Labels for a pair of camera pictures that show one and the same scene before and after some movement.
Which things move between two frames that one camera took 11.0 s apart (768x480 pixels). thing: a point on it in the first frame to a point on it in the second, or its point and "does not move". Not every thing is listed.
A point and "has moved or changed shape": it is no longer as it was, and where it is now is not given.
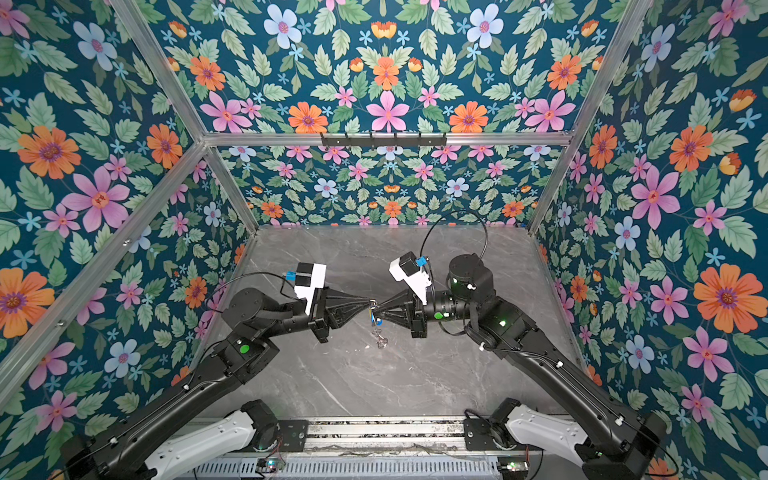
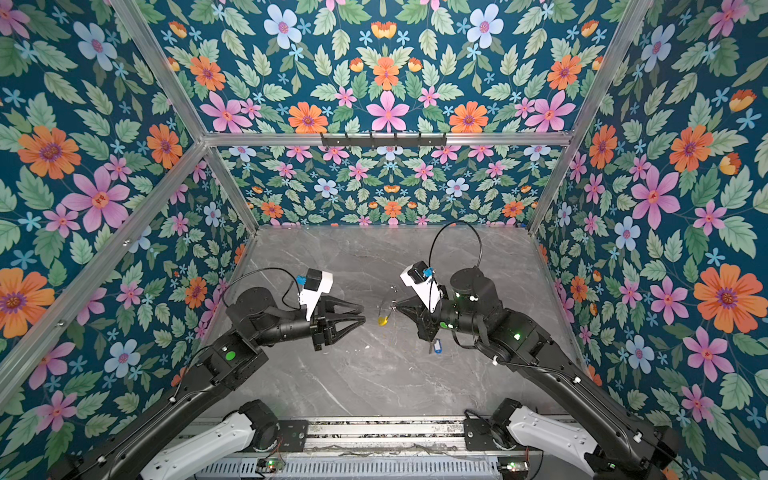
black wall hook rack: [384, 141] does not move
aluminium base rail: [385, 435] does not move
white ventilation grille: [363, 469] does not move
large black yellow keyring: [373, 304] has moved or changed shape
